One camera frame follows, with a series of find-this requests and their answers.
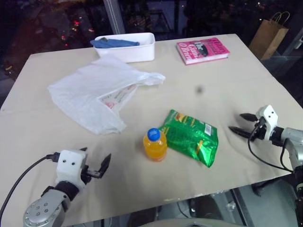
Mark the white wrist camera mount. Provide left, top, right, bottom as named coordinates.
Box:
left=55, top=149, right=89, bottom=189
left=255, top=105, right=279, bottom=140

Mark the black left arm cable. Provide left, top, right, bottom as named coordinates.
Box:
left=0, top=153, right=59, bottom=216

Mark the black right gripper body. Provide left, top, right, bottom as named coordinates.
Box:
left=250, top=117, right=267, bottom=142

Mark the blue cloth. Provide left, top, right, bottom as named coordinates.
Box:
left=90, top=37, right=141, bottom=49

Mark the beige tablecloth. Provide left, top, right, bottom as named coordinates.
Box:
left=0, top=34, right=303, bottom=227

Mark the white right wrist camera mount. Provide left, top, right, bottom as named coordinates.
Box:
left=255, top=105, right=279, bottom=140

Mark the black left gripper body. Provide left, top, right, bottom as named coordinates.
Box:
left=80, top=157, right=101, bottom=184

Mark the green snack bag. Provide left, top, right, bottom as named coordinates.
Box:
left=158, top=109, right=219, bottom=168

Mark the white plastic bag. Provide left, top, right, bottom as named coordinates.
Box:
left=47, top=55, right=166, bottom=136

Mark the white plastic storage box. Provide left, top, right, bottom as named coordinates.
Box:
left=93, top=32, right=156, bottom=63

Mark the pink paperback book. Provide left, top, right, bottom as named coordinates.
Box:
left=176, top=37, right=231, bottom=66

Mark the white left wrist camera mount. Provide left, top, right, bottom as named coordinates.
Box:
left=55, top=149, right=89, bottom=189

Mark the brown paper shopping bag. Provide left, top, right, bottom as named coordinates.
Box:
left=249, top=11, right=291, bottom=61

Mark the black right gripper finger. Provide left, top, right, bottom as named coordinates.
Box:
left=240, top=113, right=257, bottom=122
left=228, top=126, right=252, bottom=139

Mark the orange juice bottle blue cap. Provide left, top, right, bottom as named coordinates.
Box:
left=143, top=128, right=168, bottom=163

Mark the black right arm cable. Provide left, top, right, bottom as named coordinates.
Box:
left=248, top=121, right=294, bottom=173

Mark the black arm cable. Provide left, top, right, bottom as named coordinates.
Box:
left=0, top=153, right=59, bottom=216
left=248, top=121, right=294, bottom=173

